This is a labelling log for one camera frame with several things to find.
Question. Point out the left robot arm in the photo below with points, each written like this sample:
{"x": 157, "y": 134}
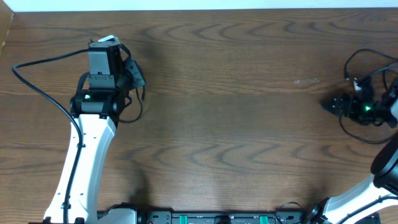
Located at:
{"x": 101, "y": 96}

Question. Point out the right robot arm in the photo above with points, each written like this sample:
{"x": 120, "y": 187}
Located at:
{"x": 377, "y": 191}

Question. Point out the clear tape strip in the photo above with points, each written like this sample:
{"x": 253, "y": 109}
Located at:
{"x": 307, "y": 81}

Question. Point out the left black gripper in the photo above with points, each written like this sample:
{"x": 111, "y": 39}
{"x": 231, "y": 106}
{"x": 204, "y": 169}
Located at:
{"x": 132, "y": 66}

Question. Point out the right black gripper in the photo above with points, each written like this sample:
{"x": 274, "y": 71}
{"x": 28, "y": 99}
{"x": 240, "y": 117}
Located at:
{"x": 351, "y": 99}

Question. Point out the cardboard panel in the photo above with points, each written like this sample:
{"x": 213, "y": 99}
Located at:
{"x": 6, "y": 17}

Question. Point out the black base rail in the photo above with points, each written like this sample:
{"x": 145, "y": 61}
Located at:
{"x": 156, "y": 215}

